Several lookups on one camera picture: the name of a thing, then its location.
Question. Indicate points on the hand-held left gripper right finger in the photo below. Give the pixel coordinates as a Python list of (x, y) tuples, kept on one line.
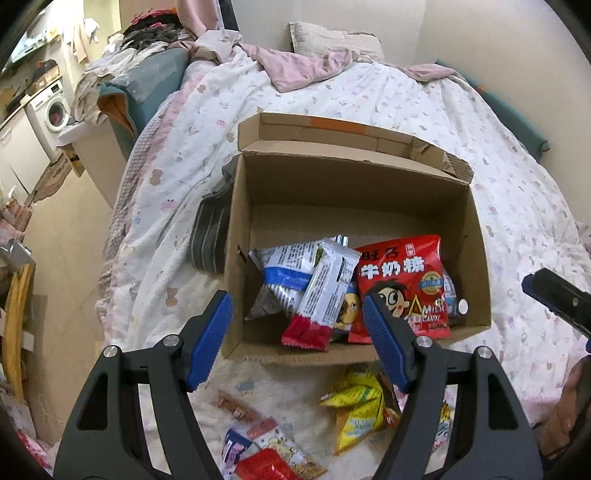
[(385, 337)]

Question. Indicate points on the cardboard box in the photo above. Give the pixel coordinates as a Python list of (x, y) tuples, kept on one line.
[(323, 203)]

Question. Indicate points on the small brown snack packet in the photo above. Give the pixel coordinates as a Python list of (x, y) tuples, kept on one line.
[(235, 406)]

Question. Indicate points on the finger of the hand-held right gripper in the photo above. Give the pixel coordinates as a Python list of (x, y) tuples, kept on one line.
[(554, 288)]

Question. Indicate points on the red and white snack bar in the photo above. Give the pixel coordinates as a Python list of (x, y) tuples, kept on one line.
[(323, 300)]

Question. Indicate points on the white washing machine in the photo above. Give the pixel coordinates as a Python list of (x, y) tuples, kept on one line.
[(51, 110)]

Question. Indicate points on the white cartoon snack packet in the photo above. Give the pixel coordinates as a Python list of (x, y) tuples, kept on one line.
[(277, 445)]

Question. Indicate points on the wooden chair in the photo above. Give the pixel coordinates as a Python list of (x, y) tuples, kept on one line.
[(21, 323)]

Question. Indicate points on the dark upright board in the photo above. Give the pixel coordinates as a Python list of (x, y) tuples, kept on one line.
[(228, 14)]

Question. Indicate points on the red candy bag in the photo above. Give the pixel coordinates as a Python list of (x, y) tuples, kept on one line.
[(401, 286)]

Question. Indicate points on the grey pillow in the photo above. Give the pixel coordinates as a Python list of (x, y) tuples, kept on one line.
[(332, 39)]

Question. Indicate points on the blue bear snack bag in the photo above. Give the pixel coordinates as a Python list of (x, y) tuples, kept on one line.
[(348, 309)]

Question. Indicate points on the yellow triangular snack bag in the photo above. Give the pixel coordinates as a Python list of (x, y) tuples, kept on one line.
[(360, 406)]

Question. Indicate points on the pink blanket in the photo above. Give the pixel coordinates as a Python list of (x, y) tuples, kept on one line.
[(295, 64)]

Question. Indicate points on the white kitchen base cabinet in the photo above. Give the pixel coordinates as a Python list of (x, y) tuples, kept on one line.
[(18, 147)]

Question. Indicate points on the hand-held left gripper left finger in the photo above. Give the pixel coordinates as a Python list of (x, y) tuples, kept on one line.
[(210, 337)]

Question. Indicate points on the teal bed bumper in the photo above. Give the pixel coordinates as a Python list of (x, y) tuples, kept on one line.
[(508, 115), (152, 87)]

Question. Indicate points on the dark striped cloth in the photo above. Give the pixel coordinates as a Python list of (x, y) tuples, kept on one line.
[(207, 230)]

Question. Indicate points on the blue and white snack bag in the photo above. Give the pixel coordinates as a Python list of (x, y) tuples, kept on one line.
[(277, 281)]

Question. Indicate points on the pile of clothes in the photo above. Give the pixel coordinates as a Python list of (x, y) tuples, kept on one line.
[(138, 32)]

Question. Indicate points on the brown patterned rug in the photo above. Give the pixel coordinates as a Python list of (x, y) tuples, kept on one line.
[(51, 180)]

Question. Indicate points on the purple and white snack packet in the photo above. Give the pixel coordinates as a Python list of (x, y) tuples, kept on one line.
[(233, 454)]

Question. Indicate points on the flat red snack packet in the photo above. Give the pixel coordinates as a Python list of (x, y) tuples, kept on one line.
[(265, 470)]

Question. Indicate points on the hanging beige towel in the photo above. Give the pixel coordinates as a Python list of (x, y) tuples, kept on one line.
[(81, 41)]

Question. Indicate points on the pink curtain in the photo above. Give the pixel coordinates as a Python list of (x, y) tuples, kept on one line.
[(198, 16)]

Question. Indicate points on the small cardboard carton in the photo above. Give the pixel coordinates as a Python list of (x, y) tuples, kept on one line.
[(74, 161)]

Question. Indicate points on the white side table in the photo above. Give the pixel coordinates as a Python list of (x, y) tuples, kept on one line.
[(92, 152)]

